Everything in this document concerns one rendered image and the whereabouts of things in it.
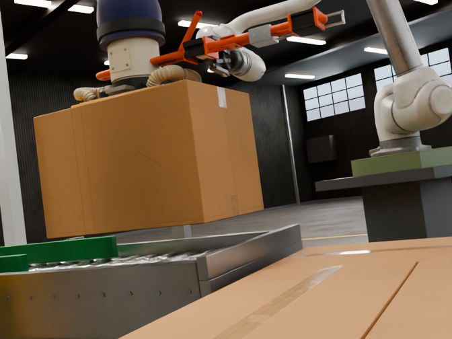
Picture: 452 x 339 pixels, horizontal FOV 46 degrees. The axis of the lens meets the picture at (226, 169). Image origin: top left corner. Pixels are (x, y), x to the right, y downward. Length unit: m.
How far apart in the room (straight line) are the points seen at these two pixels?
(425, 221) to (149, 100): 1.09
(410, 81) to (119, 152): 1.02
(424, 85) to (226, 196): 0.81
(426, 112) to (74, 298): 1.28
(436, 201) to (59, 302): 1.38
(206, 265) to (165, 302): 0.16
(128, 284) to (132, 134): 0.43
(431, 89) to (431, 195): 0.41
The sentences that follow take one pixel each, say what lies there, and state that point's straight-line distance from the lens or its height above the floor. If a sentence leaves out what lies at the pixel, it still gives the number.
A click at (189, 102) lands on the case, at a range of 1.49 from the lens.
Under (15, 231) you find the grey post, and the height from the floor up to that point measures 0.65.
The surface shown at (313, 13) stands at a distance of 1.57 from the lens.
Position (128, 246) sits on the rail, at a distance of 2.26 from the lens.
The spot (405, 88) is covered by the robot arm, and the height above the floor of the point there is 1.03.
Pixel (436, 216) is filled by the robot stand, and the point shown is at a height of 0.56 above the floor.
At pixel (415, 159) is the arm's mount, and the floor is 0.78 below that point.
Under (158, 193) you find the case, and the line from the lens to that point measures 1.55.
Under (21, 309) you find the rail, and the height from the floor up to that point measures 0.49.
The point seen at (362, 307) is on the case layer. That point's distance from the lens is 0.92.
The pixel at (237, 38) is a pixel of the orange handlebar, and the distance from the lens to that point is 1.64.
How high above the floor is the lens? 0.76
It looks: 2 degrees up
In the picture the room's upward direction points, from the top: 7 degrees counter-clockwise
